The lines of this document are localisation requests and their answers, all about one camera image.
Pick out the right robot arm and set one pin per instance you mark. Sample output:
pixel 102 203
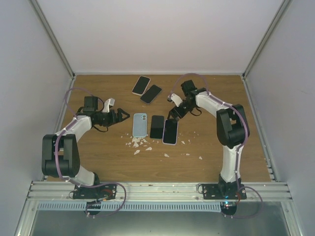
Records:
pixel 231 126

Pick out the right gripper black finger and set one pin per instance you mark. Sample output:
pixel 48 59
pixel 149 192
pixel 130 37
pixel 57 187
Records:
pixel 171 114
pixel 174 119

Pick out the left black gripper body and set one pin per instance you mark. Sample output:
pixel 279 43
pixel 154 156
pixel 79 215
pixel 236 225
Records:
pixel 107 121

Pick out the phone in grey case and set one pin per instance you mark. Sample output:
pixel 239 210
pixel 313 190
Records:
pixel 150 94

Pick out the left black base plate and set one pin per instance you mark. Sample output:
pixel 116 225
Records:
pixel 103 193

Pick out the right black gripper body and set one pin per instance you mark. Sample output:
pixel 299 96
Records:
pixel 182 113

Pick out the phone in lilac case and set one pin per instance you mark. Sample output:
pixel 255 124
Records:
pixel 170 132

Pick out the white debris pile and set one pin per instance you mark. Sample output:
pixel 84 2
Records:
pixel 139 144

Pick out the light blue phone case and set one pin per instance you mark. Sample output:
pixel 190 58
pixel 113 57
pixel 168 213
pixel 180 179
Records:
pixel 139 128

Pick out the phone in white case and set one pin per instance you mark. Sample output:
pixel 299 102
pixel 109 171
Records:
pixel 141 85

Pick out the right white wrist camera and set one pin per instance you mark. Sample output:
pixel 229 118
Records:
pixel 175 99

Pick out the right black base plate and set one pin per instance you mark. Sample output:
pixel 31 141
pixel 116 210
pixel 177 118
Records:
pixel 221 191

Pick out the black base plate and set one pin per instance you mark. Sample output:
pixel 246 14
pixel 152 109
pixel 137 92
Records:
pixel 103 193
pixel 221 191

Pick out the black smartphone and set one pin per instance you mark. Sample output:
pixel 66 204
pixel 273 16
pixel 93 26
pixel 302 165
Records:
pixel 157 126

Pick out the grey slotted cable duct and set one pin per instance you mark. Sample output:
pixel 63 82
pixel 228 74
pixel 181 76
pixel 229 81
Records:
pixel 137 206

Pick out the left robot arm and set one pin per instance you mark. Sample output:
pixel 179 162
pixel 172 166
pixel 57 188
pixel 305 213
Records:
pixel 60 154

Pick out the aluminium rail frame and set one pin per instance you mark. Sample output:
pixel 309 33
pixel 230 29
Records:
pixel 160 191

